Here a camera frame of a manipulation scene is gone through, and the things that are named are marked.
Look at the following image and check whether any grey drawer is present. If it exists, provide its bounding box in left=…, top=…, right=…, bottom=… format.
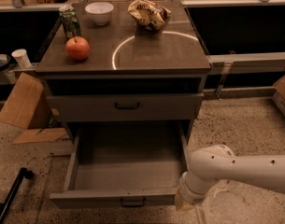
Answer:
left=48, top=93, right=203, bottom=122
left=50, top=120, right=187, bottom=209

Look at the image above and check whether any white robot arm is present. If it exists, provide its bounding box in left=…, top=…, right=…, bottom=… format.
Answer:
left=175, top=145, right=285, bottom=210

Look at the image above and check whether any grey top drawer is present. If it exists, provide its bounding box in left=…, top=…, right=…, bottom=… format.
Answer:
left=48, top=93, right=203, bottom=122

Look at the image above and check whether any grey drawer cabinet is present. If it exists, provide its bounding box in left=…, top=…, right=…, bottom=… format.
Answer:
left=36, top=1, right=211, bottom=137

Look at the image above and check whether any flat cardboard sheet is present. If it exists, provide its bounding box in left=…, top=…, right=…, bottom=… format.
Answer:
left=12, top=128, right=69, bottom=144

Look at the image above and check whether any cardboard box at right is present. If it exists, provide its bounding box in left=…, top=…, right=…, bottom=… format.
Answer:
left=272, top=75, right=285, bottom=117

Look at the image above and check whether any black metal stand leg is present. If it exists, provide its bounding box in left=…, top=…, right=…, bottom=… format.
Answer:
left=0, top=167, right=34, bottom=224

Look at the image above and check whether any brown cardboard box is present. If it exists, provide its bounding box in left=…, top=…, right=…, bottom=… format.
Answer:
left=0, top=73, right=50, bottom=129

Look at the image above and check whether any orange red apple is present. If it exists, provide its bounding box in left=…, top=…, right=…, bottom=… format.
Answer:
left=65, top=36, right=90, bottom=61

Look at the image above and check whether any yellow chip bag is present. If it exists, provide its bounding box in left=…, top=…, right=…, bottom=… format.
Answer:
left=128, top=0, right=171, bottom=31

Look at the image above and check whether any white ceramic bowl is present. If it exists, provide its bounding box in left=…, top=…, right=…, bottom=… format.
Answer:
left=85, top=2, right=114, bottom=25

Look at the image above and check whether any green soda can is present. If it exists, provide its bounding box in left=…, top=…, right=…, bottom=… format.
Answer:
left=59, top=4, right=81, bottom=39

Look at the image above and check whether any white paper cup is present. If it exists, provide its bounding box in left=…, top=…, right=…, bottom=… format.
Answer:
left=11, top=49, right=31, bottom=68

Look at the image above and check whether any dark round plate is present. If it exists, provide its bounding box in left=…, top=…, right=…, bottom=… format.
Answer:
left=0, top=54, right=10, bottom=71

